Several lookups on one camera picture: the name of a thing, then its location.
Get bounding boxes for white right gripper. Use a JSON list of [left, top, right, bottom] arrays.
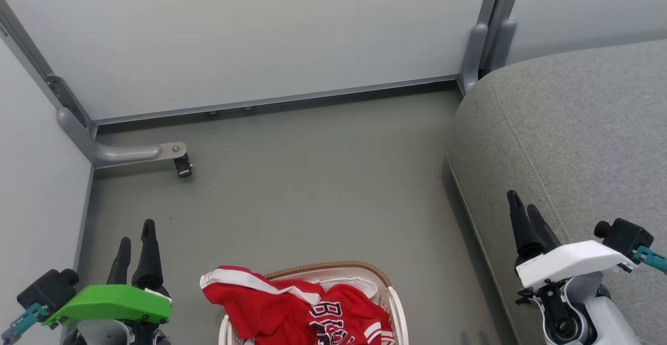
[[507, 190, 637, 317]]

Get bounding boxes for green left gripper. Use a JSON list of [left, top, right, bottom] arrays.
[[43, 219, 173, 345]]

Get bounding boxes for red basketball jersey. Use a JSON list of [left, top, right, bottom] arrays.
[[200, 265, 397, 345]]

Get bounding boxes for grey fabric sofa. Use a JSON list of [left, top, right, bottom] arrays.
[[447, 39, 667, 345]]

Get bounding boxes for grey partition support foot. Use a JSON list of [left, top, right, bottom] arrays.
[[57, 106, 188, 169]]

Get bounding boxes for white laundry basket brown rim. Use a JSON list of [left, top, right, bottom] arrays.
[[219, 261, 410, 345]]

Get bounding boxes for white basket liner bag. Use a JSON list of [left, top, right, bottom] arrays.
[[320, 276, 387, 304]]

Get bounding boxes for teal right camera connector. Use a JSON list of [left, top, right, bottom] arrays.
[[633, 246, 667, 275]]

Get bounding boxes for teal camera connector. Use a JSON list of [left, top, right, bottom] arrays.
[[633, 246, 667, 275], [0, 303, 48, 345]]

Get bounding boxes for teal left camera connector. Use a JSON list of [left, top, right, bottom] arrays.
[[0, 303, 48, 345]]

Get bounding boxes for grey metal bracket plate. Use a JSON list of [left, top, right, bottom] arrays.
[[46, 74, 88, 128]]

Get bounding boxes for grey double partition post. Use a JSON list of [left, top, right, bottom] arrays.
[[458, 0, 527, 95]]

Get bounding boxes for grey partition bottom rail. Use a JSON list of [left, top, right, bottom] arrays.
[[94, 74, 462, 126]]

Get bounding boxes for grey slanted partition post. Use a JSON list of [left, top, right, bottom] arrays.
[[0, 0, 98, 138]]

